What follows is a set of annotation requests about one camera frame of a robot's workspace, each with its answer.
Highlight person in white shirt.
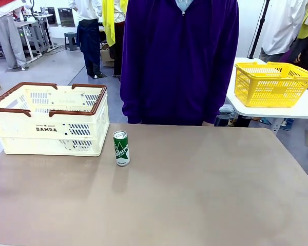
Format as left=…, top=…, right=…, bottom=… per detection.
left=259, top=0, right=308, bottom=64

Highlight black tripod pole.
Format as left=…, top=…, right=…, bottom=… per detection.
left=248, top=0, right=270, bottom=59

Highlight cream shopping basket brown rim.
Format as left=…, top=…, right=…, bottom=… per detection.
left=0, top=81, right=110, bottom=157

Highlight grey workbench with equipment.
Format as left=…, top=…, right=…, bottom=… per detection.
left=14, top=14, right=57, bottom=61

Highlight open cardboard box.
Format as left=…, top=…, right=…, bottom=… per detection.
left=100, top=43, right=116, bottom=68

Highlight blue white wipes pack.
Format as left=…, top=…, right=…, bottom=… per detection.
left=219, top=104, right=236, bottom=113

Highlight person white shirt navy trousers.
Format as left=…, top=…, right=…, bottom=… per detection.
left=68, top=0, right=108, bottom=79

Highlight white side table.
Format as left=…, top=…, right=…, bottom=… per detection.
left=225, top=56, right=308, bottom=134

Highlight person in grey trousers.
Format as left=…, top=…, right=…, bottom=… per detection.
left=0, top=0, right=28, bottom=71

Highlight grey plastic stool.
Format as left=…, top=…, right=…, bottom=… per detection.
left=64, top=32, right=79, bottom=51

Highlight person with yellow vest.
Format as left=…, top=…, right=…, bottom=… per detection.
left=102, top=0, right=126, bottom=83

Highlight person in purple sweater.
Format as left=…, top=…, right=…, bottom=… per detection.
left=120, top=0, right=240, bottom=127

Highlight green drink can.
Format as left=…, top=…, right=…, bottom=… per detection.
left=112, top=130, right=131, bottom=167

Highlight yellow plastic basket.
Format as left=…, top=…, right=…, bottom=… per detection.
left=234, top=61, right=308, bottom=108

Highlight person's left forearm purple sleeve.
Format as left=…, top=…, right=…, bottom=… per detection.
left=205, top=64, right=240, bottom=125

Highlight person's right forearm purple sleeve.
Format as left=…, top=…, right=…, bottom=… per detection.
left=120, top=64, right=144, bottom=124

